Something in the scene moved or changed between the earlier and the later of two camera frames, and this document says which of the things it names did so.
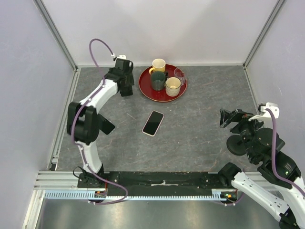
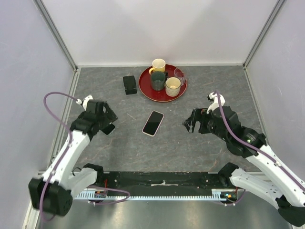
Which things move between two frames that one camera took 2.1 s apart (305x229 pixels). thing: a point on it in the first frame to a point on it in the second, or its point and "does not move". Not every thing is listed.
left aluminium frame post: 56,34 does not move
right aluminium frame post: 276,8 does not move
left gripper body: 130,72 to 106,119
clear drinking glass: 179,73 does not move
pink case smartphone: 153,123 does not move
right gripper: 238,115 to 198,114
